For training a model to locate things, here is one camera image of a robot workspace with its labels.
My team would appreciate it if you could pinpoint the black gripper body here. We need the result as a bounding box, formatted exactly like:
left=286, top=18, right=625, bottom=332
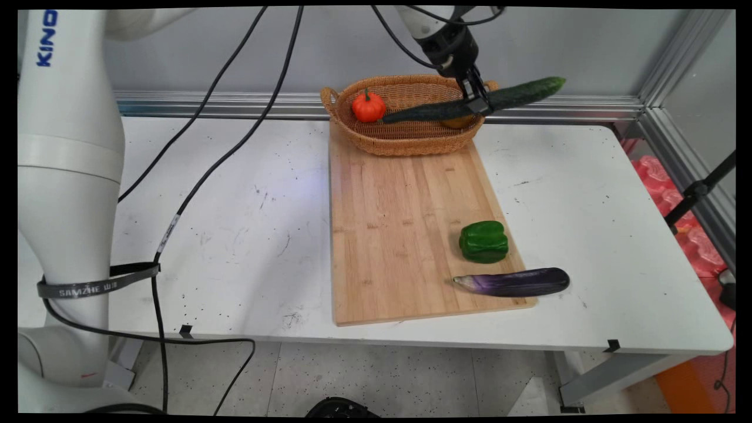
left=423, top=26, right=482, bottom=83

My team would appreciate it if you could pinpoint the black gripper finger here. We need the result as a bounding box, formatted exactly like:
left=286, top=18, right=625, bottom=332
left=461, top=76, right=481, bottom=114
left=472, top=68, right=494, bottom=115

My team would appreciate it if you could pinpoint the long dark green cucumber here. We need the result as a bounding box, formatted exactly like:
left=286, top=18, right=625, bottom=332
left=380, top=76, right=567, bottom=125

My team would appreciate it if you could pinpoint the small orange pumpkin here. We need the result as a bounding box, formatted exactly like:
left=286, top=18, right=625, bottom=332
left=351, top=87, right=387, bottom=124

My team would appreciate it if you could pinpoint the green bell pepper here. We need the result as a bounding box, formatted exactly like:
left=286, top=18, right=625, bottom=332
left=459, top=221, right=510, bottom=264

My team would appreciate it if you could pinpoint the bamboo cutting board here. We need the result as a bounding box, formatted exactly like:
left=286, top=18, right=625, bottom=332
left=329, top=119, right=538, bottom=327

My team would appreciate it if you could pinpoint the purple eggplant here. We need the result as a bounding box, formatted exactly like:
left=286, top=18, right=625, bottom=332
left=452, top=268, right=571, bottom=298

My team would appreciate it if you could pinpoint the red bubble wrap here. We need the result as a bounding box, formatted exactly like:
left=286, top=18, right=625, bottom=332
left=622, top=138, right=736, bottom=330

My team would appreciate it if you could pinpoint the black tripod stand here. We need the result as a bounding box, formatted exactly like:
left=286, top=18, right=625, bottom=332
left=664, top=151, right=737, bottom=236

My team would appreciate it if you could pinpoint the grey metal table leg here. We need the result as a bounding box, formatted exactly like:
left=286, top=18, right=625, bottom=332
left=557, top=351, right=700, bottom=414

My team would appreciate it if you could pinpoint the small black device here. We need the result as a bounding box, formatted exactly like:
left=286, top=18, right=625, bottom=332
left=719, top=269, right=737, bottom=311

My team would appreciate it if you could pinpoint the black round object on floor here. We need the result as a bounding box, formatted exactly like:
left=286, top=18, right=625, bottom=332
left=304, top=397, right=381, bottom=418

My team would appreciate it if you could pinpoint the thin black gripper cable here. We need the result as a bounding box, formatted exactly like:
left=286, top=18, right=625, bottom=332
left=370, top=6, right=507, bottom=70

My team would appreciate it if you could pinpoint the woven wicker basket with handles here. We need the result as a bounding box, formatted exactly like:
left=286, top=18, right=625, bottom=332
left=320, top=74, right=500, bottom=157

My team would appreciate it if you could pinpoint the horizontal aluminium frame rail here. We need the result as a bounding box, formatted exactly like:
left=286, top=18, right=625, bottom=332
left=113, top=89, right=647, bottom=125

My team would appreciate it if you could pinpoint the aluminium corner frame post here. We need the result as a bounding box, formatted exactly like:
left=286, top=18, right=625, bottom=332
left=637, top=8, right=737, bottom=274

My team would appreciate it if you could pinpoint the thick black cable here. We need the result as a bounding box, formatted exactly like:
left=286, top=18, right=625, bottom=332
left=117, top=6, right=269, bottom=204

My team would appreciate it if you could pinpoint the black cable with white label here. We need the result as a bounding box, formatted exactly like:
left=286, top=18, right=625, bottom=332
left=150, top=6, right=305, bottom=414

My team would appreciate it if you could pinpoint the thin black floor cable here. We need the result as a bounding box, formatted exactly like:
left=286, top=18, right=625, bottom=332
left=713, top=316, right=737, bottom=412

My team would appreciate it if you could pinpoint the black cable along table edge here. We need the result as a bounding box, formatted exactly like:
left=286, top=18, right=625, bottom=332
left=42, top=297, right=257, bottom=416

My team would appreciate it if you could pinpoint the black SAMZHE velcro strap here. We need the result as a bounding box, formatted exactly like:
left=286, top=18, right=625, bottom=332
left=36, top=261, right=162, bottom=300

